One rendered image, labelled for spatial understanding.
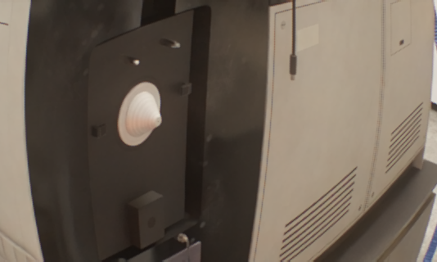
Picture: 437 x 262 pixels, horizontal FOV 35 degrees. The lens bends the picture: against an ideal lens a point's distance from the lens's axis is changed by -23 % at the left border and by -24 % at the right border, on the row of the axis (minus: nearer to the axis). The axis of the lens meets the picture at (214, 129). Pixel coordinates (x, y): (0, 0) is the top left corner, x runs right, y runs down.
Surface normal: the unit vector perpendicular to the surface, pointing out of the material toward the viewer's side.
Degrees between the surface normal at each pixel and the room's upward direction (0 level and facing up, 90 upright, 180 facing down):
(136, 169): 90
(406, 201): 0
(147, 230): 90
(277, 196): 90
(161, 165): 90
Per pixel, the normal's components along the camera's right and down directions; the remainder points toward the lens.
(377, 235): 0.05, -0.91
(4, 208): -0.60, 0.31
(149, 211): 0.80, 0.29
